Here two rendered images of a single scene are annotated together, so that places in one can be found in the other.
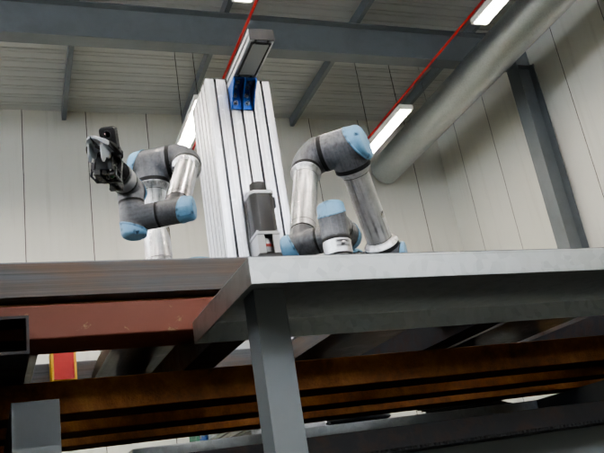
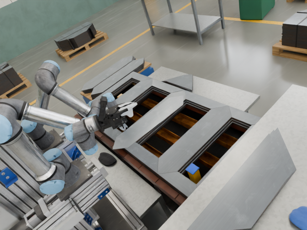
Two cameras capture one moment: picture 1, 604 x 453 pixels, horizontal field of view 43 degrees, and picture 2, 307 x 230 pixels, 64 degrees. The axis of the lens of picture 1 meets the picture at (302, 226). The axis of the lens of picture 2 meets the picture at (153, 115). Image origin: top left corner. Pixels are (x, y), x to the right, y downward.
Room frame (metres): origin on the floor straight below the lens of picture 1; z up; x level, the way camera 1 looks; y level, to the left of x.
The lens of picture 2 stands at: (1.71, 1.47, 2.11)
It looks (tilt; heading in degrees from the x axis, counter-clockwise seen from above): 38 degrees down; 267
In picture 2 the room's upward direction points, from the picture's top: 22 degrees counter-clockwise
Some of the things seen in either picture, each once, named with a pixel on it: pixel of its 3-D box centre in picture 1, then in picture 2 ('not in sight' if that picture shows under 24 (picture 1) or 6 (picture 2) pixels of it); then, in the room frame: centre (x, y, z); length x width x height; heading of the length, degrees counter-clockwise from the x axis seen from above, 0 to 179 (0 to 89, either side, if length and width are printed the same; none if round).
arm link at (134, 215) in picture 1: (138, 218); (87, 141); (2.01, 0.46, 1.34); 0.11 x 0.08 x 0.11; 87
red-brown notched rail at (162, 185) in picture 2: not in sight; (120, 152); (1.97, 0.05, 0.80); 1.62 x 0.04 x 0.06; 114
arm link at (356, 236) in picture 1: (339, 235); (97, 106); (1.98, -0.10, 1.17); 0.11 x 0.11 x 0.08; 72
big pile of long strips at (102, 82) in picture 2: not in sight; (114, 75); (1.80, -1.14, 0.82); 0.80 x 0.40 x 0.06; 24
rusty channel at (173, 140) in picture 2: (377, 389); (158, 131); (1.63, -0.10, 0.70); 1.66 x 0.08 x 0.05; 114
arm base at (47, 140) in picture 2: not in sight; (41, 138); (2.46, -0.13, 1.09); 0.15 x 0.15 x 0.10
